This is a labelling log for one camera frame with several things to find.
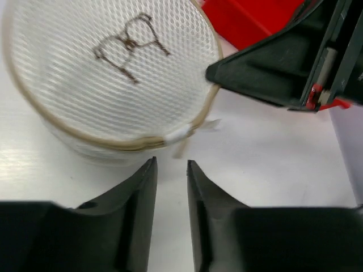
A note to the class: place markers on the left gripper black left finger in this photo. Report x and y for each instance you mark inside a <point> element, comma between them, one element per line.
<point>111,232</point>

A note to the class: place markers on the red plastic bin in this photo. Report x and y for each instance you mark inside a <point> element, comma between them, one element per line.
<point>245,22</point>

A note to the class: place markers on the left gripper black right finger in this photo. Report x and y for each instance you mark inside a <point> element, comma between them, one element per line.
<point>228,235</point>

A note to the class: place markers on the white mesh laundry bag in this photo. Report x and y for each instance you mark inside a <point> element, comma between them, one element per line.
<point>113,80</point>

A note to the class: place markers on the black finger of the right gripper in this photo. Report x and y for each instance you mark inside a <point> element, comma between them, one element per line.
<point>311,63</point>

